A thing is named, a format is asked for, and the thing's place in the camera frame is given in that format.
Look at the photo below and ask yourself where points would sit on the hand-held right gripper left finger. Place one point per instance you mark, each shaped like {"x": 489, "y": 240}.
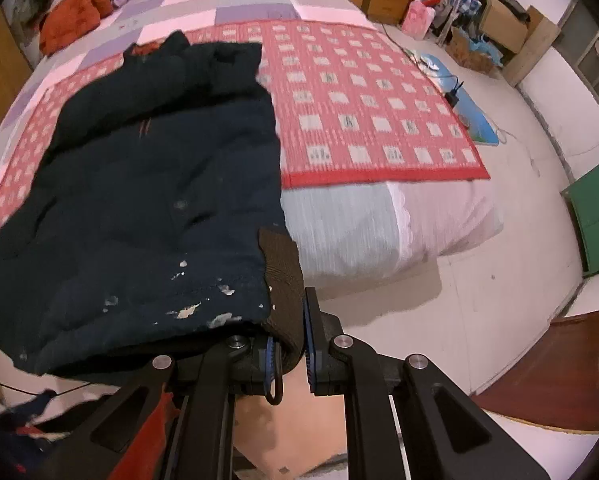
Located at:
{"x": 269, "y": 360}

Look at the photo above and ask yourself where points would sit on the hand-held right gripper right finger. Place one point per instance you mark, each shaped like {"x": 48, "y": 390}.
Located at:
{"x": 309, "y": 340}

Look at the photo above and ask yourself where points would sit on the dark navy padded jacket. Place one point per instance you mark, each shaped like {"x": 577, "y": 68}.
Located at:
{"x": 154, "y": 185}

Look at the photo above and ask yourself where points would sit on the pile of clothes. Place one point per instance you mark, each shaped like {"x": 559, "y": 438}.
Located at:
{"x": 459, "y": 0}

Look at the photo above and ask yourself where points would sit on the bed with checkered sheet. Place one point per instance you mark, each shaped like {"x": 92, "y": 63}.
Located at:
{"x": 354, "y": 230}

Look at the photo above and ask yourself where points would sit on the red patterned mat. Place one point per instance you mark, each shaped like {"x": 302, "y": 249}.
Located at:
{"x": 369, "y": 120}

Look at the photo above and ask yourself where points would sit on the red-brown wooden door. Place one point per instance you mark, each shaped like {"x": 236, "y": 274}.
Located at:
{"x": 569, "y": 370}

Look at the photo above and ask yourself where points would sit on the blue floor mat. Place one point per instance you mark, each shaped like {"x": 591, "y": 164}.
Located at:
{"x": 474, "y": 120}

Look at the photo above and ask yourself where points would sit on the black charger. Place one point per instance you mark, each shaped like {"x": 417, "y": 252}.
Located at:
{"x": 452, "y": 96}

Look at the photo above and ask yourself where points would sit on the pink bag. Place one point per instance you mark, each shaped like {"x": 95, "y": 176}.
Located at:
{"x": 417, "y": 20}

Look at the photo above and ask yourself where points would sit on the large cardboard box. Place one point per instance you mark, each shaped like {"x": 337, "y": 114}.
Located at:
{"x": 504, "y": 25}

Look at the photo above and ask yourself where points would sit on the orange padded jacket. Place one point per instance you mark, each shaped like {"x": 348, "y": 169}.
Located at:
{"x": 69, "y": 15}

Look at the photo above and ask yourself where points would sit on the grey framed glass door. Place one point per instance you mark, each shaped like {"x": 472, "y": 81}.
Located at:
{"x": 594, "y": 55}

